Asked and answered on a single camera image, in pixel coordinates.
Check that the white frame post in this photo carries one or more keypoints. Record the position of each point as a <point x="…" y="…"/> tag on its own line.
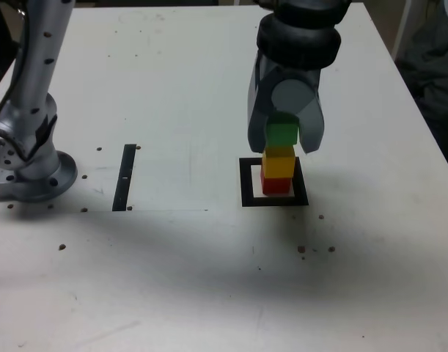
<point x="400" y="29"/>

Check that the black tape square outline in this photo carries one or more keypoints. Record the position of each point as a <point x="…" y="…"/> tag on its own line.
<point x="245" y="183"/>

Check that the green cube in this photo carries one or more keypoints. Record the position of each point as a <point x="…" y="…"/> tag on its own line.
<point x="282" y="133"/>

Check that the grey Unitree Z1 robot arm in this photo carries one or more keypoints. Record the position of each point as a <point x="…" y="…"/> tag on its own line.
<point x="33" y="91"/>

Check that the yellow cube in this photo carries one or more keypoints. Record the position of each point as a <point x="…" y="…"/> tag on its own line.
<point x="278" y="166"/>

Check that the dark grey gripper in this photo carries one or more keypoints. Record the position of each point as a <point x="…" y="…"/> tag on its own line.
<point x="300" y="75"/>

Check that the red cube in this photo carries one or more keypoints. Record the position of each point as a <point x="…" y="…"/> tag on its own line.
<point x="276" y="186"/>

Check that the black tape strip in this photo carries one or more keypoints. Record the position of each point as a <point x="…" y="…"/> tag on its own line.
<point x="122" y="190"/>

